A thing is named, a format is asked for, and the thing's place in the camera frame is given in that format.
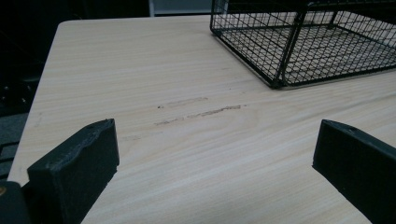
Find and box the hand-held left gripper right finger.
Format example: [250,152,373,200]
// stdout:
[312,119,396,224]

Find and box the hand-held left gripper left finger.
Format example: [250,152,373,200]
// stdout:
[26,118,120,224]

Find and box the black wire mesh basket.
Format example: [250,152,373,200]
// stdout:
[209,0,396,90]

